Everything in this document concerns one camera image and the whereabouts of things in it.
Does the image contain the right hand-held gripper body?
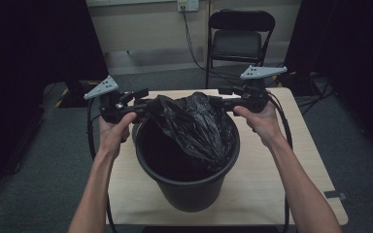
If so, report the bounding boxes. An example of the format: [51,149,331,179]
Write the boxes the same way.
[239,65,288,114]

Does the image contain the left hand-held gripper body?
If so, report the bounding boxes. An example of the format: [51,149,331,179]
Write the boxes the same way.
[84,75,137,124]

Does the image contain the black plastic garbage bag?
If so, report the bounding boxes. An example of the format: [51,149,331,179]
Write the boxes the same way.
[141,91,239,173]

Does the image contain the grey plastic trash bin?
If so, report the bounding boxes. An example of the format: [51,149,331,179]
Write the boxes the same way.
[131,111,242,214]

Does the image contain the person's left hand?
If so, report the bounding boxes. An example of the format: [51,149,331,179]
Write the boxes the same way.
[97,111,138,158]

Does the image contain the person's right hand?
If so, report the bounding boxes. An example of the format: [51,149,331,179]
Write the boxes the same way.
[232,101,287,148]

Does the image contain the black folding chair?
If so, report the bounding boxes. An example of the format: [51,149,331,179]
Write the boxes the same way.
[206,9,277,89]

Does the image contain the black curtain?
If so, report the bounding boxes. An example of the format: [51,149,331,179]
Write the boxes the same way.
[0,0,112,203]
[282,0,373,154]

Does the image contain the grey tape piece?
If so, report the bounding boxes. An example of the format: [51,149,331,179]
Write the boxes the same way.
[323,190,349,201]

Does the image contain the right hand-held gripper cable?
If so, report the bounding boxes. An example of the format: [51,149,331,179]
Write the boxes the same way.
[266,91,294,233]

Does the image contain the black floor cables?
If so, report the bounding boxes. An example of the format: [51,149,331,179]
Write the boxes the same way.
[265,61,338,116]

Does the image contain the black wall outlet cable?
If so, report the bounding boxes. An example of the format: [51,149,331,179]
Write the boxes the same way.
[180,5,244,85]

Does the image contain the white wall outlet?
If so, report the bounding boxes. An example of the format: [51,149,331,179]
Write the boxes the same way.
[177,0,200,14]

